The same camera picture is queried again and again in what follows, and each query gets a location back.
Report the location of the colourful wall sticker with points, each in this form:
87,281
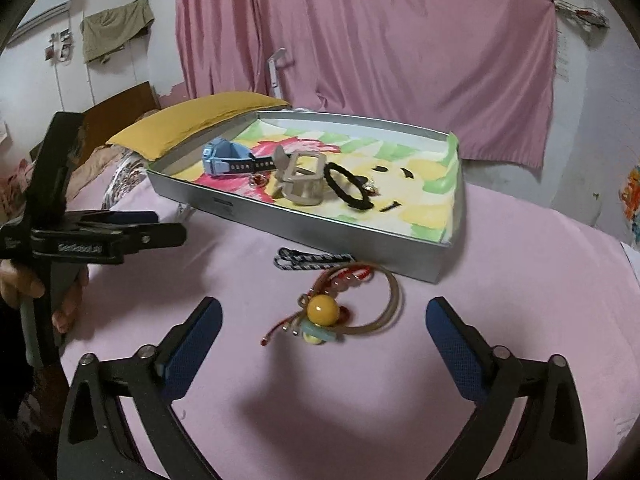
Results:
632,205

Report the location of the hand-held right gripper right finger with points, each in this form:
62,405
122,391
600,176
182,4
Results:
457,355

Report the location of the small wall photos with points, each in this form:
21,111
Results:
57,46

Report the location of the pink plush cloth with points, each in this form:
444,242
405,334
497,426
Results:
12,180

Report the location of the white air conditioner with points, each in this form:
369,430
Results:
45,15

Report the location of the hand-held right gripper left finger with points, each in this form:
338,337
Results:
192,355

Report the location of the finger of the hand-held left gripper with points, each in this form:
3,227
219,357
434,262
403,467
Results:
160,236
135,217

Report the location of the olive green hanging shirt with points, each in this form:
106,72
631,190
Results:
115,30

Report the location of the floral quilt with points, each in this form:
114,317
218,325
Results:
125,180

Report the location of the beige hair claw clip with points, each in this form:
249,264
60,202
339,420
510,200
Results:
300,192

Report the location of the white folding lamp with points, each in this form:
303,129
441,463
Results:
276,72

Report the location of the beige blanket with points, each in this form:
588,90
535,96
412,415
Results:
92,167

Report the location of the person's left hand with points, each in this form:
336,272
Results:
20,285

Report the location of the brown wooden headboard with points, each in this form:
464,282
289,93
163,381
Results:
120,105

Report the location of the white wall calendar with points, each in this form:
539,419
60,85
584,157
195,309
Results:
563,57

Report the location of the pink curtain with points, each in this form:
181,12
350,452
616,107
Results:
375,50

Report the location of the pink bed sheet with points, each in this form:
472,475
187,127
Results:
525,260

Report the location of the black white patterned hair band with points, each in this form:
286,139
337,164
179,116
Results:
310,260

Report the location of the blue wrist watch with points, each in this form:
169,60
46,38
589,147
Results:
220,157

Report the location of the yellow pillow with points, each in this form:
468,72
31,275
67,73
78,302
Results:
190,120

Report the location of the silver box with printed lining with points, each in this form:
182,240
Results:
350,245

